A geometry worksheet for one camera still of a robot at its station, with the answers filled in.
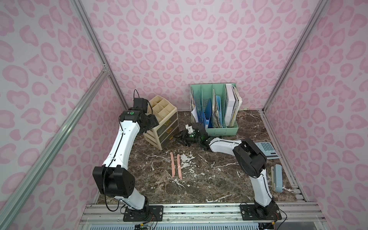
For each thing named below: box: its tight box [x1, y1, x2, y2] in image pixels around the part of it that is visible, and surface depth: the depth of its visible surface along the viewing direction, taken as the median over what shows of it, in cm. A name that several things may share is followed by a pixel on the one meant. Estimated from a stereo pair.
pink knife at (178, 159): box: [176, 153, 183, 181], surface depth 92 cm
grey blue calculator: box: [254, 141, 281, 160], surface depth 97 cm
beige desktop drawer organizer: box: [142, 94, 180, 151], surface depth 89 cm
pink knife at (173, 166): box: [169, 151, 176, 178], surface depth 92 cm
